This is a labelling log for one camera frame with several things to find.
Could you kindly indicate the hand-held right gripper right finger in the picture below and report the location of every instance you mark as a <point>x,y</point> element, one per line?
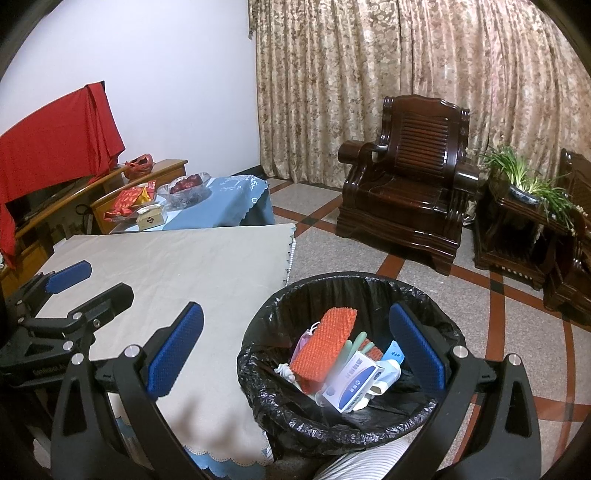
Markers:
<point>418,346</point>

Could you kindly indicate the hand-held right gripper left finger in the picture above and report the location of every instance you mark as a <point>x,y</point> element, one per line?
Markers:
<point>178,350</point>

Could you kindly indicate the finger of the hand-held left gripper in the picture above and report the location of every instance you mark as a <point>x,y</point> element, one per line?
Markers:
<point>69,275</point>
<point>111,297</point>

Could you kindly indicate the blue white tube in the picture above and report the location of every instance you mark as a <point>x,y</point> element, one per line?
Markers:
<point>392,355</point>

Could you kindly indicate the orange foam net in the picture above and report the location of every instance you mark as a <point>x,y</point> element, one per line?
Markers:
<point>373,350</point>
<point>323,346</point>

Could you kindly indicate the green rubber glove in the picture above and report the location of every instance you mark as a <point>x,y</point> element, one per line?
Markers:
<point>353,346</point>

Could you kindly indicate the waste bin with black liner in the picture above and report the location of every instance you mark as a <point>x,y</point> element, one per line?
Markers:
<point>286,406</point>

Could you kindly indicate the black television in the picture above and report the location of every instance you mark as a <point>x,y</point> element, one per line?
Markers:
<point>46,198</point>

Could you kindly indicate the beige tissue box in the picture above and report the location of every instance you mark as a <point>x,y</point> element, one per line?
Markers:
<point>150,219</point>

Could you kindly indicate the red snack packet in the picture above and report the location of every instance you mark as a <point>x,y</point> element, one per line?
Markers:
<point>127,198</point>

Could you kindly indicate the yellow snack packet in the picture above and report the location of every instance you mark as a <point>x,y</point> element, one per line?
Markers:
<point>148,193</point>

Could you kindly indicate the glass fruit bowl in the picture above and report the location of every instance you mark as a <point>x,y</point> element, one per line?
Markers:
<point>184,198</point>

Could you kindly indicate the red patterned bag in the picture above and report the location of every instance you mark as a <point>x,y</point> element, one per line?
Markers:
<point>138,167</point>

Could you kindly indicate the person's striped clothing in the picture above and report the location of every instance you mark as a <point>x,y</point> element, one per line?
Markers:
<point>369,466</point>

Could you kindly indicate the red apple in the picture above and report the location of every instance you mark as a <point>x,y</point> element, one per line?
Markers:
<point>178,186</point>
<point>193,181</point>

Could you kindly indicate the wooden television cabinet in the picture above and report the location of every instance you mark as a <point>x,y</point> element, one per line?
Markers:
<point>161,170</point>

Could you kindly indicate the red cloth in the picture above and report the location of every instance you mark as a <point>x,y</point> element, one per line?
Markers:
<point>55,138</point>

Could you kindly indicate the dark wooden side table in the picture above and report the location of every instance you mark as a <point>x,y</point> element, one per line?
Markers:
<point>508,240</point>

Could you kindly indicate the blue embroidered tablecloth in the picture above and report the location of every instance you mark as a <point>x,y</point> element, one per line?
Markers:
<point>231,198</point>

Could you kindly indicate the green potted plant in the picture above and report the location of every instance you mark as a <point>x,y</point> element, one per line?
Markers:
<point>512,166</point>

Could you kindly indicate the dark wooden slatted armchair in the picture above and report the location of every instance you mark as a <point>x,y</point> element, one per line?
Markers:
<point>415,138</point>

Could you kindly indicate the beige patterned curtain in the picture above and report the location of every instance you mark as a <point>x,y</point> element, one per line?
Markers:
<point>369,92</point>

